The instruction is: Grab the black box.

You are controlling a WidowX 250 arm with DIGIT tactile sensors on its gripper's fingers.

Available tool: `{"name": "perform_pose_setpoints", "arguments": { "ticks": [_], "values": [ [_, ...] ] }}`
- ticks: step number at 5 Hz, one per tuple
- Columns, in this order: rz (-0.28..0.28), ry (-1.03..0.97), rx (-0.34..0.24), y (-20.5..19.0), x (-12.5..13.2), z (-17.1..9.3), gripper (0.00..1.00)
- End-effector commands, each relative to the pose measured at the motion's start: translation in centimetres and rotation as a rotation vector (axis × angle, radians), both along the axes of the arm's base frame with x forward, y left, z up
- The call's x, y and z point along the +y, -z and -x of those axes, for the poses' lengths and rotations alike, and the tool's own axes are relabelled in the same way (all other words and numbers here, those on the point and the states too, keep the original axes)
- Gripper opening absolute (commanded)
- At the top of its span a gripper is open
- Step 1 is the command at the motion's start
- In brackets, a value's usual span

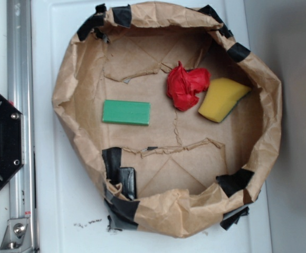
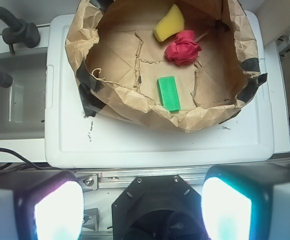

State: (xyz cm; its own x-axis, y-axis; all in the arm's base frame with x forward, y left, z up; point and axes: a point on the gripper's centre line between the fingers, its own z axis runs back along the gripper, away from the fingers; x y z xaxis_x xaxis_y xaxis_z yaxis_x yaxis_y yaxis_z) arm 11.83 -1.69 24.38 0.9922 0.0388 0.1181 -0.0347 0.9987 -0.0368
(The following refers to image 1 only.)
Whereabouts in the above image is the brown paper bag bin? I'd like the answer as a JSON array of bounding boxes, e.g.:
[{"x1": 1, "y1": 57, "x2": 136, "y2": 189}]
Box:
[{"x1": 52, "y1": 2, "x2": 282, "y2": 238}]

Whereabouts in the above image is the green rectangular block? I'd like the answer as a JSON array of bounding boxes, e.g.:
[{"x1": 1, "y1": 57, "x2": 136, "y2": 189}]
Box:
[{"x1": 102, "y1": 100, "x2": 150, "y2": 126}]

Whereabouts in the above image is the red crumpled paper ball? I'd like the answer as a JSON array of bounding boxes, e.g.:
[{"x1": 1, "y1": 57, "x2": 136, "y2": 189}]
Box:
[{"x1": 167, "y1": 61, "x2": 211, "y2": 111}]

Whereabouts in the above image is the yellow green sponge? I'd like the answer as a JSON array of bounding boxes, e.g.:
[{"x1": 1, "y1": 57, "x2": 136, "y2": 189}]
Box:
[{"x1": 198, "y1": 78, "x2": 252, "y2": 123}]

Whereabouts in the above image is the white plastic tray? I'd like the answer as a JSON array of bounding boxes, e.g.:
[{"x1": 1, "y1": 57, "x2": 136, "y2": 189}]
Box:
[{"x1": 31, "y1": 1, "x2": 272, "y2": 252}]

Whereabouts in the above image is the aluminium rail profile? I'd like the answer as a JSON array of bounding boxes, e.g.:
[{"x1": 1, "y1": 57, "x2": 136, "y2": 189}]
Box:
[{"x1": 7, "y1": 1, "x2": 39, "y2": 252}]

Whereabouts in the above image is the metal corner bracket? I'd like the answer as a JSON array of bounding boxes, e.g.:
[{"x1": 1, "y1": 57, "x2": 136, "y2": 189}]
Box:
[{"x1": 0, "y1": 218, "x2": 32, "y2": 252}]

